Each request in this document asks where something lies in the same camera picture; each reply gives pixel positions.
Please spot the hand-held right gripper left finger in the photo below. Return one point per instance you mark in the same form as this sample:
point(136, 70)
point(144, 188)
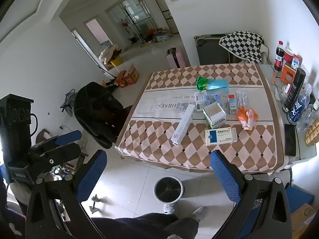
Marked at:
point(91, 173)

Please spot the black phone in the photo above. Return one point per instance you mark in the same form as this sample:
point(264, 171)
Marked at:
point(290, 139)

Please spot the silver blister pack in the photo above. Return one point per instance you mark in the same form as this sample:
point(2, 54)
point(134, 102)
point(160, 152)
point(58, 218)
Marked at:
point(182, 107)

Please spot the pink suitcase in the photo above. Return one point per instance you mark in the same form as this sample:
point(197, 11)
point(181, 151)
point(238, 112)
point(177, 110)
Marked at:
point(175, 58)

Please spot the blue white medicine box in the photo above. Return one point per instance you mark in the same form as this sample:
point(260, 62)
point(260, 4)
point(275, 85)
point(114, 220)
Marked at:
point(220, 137)

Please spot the brown cardboard box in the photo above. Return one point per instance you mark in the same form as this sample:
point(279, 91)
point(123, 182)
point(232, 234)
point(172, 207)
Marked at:
point(305, 221)

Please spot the yellow bin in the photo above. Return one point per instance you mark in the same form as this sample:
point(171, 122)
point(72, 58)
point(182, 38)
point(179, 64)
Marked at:
point(116, 61)

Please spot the orange plastic packet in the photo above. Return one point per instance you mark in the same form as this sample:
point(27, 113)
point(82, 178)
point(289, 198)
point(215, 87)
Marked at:
point(245, 117)

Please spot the clear plastic bottle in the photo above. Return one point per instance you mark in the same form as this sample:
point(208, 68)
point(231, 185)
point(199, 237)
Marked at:
point(307, 119)

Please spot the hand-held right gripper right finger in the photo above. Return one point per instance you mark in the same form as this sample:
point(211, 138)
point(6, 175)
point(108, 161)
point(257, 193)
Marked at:
point(224, 176)

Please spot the grey fuzzy slipper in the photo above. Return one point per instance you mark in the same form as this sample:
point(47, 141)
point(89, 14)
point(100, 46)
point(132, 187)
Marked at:
point(199, 213)
point(169, 208)

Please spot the round grey waste bin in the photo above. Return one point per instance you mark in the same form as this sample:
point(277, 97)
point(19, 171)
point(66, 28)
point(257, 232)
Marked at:
point(169, 189)

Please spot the blue star print packet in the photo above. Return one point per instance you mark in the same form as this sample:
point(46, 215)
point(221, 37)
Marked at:
point(212, 99)

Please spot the long white carton box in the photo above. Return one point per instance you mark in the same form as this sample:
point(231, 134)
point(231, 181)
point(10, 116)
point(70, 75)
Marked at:
point(183, 127)

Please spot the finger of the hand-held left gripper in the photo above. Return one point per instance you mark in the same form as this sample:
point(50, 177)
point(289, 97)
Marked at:
point(67, 137)
point(62, 154)

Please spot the orange cardboard box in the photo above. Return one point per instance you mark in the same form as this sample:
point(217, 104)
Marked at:
point(121, 79)
point(132, 76)

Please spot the open white green box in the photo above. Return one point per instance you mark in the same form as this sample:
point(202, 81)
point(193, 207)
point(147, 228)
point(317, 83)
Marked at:
point(216, 119)

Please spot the clear bottle blue label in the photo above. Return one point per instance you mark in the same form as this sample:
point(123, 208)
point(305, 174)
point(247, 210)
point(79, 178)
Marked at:
point(300, 104)

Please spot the black white checkered blanket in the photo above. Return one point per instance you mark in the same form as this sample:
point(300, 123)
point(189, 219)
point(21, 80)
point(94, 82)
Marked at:
point(241, 44)

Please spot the black coat rack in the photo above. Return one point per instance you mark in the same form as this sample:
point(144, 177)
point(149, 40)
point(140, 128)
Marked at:
point(130, 22)

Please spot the yellow woven tray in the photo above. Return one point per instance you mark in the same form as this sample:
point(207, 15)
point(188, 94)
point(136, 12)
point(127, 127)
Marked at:
point(313, 133)

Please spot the dark grey folding cot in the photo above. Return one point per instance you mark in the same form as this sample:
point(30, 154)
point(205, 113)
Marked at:
point(209, 52)

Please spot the red cup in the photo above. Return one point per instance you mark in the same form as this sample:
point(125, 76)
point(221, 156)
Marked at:
point(289, 54)

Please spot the green plastic bag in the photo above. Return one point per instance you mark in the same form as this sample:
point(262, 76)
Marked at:
point(202, 82)

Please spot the metal dumbbell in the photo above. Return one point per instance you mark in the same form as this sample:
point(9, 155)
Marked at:
point(94, 204)

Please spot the white blister pack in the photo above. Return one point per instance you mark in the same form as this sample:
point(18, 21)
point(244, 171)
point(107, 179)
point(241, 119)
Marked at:
point(246, 101)
point(239, 95)

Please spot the black spray can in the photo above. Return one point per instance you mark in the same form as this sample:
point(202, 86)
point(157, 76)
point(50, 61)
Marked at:
point(294, 89)

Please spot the cream cloth pile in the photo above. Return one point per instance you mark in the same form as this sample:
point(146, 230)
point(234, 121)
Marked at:
point(107, 53)

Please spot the blue white milk carton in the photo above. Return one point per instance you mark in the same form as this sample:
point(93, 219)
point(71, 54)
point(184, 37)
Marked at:
point(296, 63)

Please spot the cola bottle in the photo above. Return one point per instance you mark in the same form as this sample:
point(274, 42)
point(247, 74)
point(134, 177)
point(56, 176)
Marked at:
point(279, 57)

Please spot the small white barcode box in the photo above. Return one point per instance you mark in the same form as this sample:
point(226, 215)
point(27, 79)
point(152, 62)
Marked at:
point(199, 102)

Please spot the small orange white box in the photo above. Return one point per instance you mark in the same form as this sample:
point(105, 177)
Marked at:
point(232, 104)

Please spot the teal plastic packet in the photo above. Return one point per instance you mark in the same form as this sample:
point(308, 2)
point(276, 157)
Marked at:
point(219, 85)

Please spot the brown diamond pattern tablecloth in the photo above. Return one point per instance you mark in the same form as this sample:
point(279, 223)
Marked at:
point(159, 139)

